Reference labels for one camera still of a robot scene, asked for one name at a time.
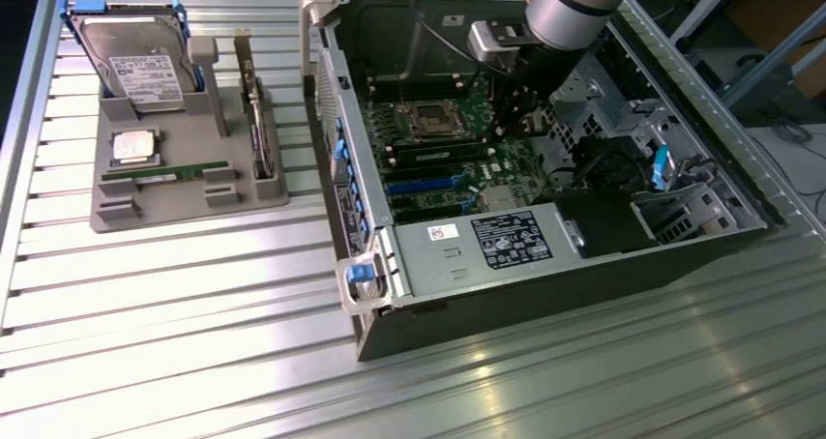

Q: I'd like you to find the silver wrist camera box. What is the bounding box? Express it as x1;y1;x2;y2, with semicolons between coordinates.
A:
466;19;533;64

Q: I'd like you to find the silver disk bay cage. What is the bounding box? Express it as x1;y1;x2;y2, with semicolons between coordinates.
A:
547;54;686;169

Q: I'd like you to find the graphics card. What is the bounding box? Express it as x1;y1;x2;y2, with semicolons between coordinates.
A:
231;28;280;181

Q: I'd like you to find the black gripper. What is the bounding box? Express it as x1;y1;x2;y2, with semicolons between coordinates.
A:
491;42;599;138

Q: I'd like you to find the blue case latch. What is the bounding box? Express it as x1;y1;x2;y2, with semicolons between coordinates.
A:
344;260;376;285

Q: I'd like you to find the grey parts rack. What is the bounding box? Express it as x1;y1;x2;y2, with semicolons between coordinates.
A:
88;31;291;234

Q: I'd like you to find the silver power supply unit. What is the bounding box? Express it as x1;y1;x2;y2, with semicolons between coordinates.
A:
379;202;586;299

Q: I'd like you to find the blue expansion slot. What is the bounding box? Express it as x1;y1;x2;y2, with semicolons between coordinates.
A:
384;173;467;194

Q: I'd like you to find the green RAM stick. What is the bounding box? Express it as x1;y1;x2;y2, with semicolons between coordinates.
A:
102;161;231;181

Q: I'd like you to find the hard disk in blue carrier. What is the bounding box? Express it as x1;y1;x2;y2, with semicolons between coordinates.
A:
57;0;210;114

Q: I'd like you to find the installed black RAM stick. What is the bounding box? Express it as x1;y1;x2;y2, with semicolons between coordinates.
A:
394;142;491;167

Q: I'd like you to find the silver chipset heatsink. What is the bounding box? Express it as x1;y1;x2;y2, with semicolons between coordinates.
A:
478;189;526;213

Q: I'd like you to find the open black PC case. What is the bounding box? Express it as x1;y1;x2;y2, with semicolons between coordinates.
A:
298;0;787;362

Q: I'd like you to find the silver CPU chip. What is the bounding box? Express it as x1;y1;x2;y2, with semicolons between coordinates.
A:
111;130;160;162

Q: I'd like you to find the CPU socket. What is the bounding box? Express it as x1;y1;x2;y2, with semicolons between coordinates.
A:
404;101;463;141

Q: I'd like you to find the green motherboard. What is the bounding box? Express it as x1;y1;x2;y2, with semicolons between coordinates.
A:
360;69;561;225

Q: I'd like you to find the blue disk wire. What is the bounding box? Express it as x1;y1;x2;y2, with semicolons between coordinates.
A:
649;144;674;193

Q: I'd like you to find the black cable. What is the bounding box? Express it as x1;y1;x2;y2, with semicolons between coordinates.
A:
394;0;491;80

